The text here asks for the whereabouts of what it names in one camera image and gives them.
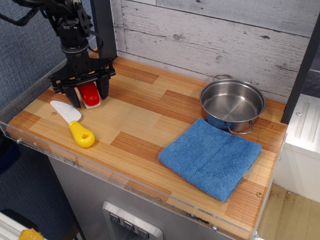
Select black vertical post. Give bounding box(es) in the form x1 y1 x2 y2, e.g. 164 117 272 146
90 0 117 60

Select red toy sushi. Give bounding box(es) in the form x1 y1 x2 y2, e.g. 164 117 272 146
77 82 101 109

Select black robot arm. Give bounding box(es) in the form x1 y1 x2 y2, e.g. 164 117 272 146
16 0 115 108

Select clear acrylic guard rail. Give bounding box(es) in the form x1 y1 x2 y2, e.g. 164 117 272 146
0 37 288 240

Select dark right frame post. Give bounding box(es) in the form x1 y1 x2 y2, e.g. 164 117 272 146
280 14 320 125

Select small steel pot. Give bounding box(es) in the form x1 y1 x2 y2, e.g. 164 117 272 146
199 74 267 135

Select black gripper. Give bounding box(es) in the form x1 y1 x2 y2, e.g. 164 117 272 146
48 48 116 108

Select blue folded cloth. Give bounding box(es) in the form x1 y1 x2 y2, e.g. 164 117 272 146
158 118 262 202

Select yellow handled toy knife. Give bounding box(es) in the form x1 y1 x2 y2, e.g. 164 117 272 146
50 100 96 148

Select silver button panel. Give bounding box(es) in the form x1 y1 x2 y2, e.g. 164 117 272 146
102 201 164 240

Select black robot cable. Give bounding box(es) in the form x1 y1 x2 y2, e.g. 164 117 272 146
0 7 104 56

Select white metal box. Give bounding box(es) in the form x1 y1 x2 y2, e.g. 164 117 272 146
273 94 320 202

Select grey metal cabinet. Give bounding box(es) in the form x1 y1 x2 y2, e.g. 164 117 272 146
49 157 255 240

